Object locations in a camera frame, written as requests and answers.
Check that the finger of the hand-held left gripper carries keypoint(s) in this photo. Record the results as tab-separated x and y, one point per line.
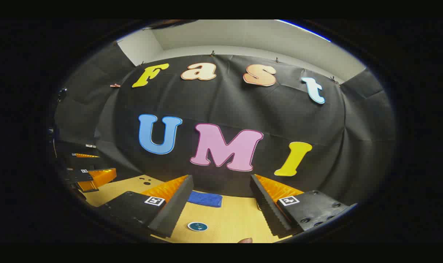
84	162
97	178

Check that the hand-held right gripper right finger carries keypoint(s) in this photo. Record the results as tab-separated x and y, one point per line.
267	204

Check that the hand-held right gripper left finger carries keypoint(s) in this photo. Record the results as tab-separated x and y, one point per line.
175	204

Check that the blue folded towel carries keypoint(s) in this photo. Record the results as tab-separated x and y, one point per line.
205	199

